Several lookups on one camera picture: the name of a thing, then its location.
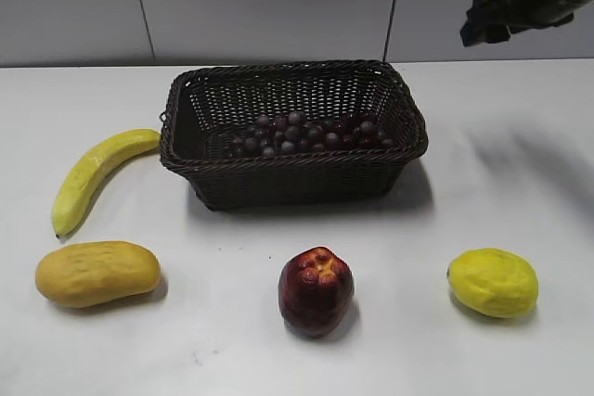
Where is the purple grape bunch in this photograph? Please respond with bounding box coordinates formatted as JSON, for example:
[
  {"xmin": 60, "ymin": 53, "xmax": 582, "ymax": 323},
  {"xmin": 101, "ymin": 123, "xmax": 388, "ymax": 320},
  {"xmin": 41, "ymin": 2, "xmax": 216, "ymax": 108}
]
[{"xmin": 227, "ymin": 110, "xmax": 395, "ymax": 159}]

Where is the black woven wicker basket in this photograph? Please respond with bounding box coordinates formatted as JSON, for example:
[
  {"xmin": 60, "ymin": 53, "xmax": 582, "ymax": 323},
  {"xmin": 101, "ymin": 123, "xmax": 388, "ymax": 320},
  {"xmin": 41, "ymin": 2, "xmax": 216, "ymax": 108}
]
[{"xmin": 160, "ymin": 60, "xmax": 428, "ymax": 211}]

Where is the yellow lemon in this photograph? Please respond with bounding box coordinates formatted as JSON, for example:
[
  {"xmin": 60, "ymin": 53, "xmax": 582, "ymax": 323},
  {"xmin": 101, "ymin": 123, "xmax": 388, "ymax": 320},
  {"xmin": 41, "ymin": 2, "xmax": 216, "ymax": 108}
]
[{"xmin": 446, "ymin": 249, "xmax": 539, "ymax": 319}]

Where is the dark red apple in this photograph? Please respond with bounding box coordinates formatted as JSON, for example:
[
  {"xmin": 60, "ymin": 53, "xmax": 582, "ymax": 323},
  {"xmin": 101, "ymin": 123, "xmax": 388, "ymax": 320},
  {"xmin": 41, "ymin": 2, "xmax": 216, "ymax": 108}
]
[{"xmin": 278, "ymin": 246, "xmax": 355, "ymax": 338}]

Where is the yellow banana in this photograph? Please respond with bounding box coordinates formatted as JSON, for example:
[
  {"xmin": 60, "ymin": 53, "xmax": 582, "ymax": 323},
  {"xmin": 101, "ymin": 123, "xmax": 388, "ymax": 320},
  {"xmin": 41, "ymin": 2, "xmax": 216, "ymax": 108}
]
[{"xmin": 51, "ymin": 129, "xmax": 161, "ymax": 238}]

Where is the yellow-orange mango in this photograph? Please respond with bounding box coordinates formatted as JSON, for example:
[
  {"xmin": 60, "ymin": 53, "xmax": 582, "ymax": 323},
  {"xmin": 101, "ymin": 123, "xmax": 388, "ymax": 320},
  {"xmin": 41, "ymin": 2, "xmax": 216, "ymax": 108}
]
[{"xmin": 35, "ymin": 241, "xmax": 161, "ymax": 309}]

